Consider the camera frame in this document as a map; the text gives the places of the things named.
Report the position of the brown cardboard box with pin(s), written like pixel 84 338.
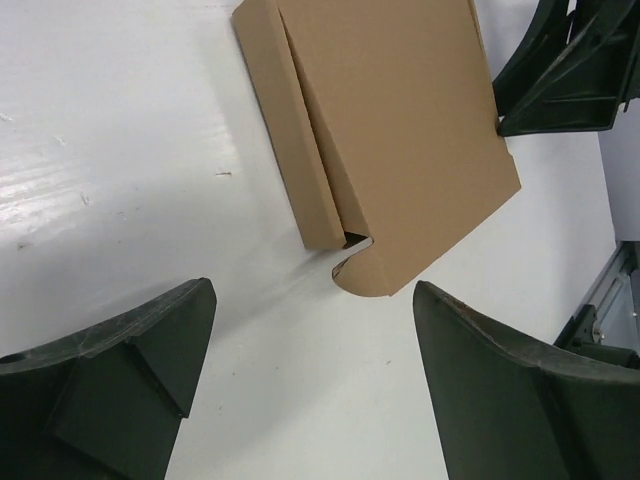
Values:
pixel 383 122

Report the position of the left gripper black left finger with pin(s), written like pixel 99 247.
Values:
pixel 106 402

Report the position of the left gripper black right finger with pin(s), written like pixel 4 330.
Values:
pixel 509 406

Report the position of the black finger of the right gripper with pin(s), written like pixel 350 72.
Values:
pixel 574 70

